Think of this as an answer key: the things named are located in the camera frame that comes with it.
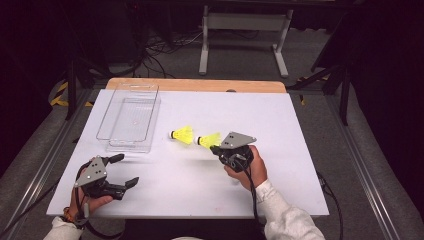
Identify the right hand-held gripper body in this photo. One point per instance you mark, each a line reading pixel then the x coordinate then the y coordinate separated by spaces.
pixel 236 140

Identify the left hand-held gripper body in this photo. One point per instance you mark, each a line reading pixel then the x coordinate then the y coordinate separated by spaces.
pixel 91 173

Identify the yellow shuttlecock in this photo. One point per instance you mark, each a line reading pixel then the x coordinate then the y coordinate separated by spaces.
pixel 184 134
pixel 210 140

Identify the person's left hand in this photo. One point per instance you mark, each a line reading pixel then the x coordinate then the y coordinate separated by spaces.
pixel 95 202

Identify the person's right hand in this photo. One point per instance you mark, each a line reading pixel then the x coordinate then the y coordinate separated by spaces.
pixel 258 173

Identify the white board sheet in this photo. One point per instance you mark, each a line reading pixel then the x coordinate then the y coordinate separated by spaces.
pixel 266 110

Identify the clear plastic container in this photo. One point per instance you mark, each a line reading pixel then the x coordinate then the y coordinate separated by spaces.
pixel 133 116

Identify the wooden table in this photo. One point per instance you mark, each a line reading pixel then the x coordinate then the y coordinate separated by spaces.
pixel 200 85

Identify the black metal stand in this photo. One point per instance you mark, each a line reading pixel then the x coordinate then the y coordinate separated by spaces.
pixel 71 93
pixel 344 100

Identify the yellow black hazard tape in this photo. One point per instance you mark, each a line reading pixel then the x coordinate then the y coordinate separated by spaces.
pixel 58 100

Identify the white metal stand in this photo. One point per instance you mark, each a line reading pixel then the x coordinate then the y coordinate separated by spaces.
pixel 246 21

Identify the aluminium rail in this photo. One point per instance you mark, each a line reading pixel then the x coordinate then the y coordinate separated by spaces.
pixel 48 160
pixel 361 166

